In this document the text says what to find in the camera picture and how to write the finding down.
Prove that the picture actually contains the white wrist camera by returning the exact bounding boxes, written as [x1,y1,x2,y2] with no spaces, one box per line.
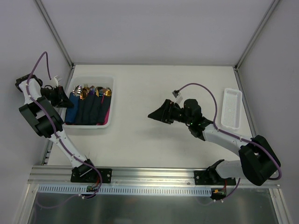
[50,76,62,88]
[172,90,183,105]

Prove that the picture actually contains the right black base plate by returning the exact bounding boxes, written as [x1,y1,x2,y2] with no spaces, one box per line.
[193,169,236,186]

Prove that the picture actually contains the gold utensils in bin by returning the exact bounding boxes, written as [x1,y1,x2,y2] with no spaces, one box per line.
[80,84,112,100]

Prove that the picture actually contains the aluminium mounting rail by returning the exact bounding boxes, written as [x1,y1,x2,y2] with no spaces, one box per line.
[27,164,280,189]

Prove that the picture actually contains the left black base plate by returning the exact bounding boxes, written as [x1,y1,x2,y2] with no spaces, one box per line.
[71,165,112,183]

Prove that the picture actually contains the white slotted cable duct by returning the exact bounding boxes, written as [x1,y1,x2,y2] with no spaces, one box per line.
[38,184,212,197]

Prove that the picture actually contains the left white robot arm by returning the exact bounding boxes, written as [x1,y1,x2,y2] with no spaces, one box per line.
[15,74,100,182]

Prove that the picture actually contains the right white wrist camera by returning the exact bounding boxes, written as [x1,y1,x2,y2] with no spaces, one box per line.
[172,90,183,105]

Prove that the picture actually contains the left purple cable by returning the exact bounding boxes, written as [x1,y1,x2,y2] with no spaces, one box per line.
[26,51,102,199]

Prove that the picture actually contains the white plastic bin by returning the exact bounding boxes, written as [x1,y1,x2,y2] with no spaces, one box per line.
[62,74,115,129]

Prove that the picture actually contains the rolled dark napkin bundles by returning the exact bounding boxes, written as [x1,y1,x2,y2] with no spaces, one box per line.
[74,95,112,126]

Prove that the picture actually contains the white perforated utensil tray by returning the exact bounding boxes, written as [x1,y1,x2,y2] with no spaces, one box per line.
[221,88,242,130]

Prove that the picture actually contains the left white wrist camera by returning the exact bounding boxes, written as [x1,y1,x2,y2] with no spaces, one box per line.
[50,76,62,88]

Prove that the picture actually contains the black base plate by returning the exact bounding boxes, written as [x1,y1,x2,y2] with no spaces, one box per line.
[193,169,236,186]
[71,165,112,183]

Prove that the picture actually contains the spoon with green handle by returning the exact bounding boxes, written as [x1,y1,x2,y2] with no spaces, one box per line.
[72,85,83,97]

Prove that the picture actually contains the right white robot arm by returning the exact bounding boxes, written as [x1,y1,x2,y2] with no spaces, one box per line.
[148,99,281,186]

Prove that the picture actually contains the blue paper napkin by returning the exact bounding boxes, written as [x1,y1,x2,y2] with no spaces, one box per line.
[64,92,79,125]

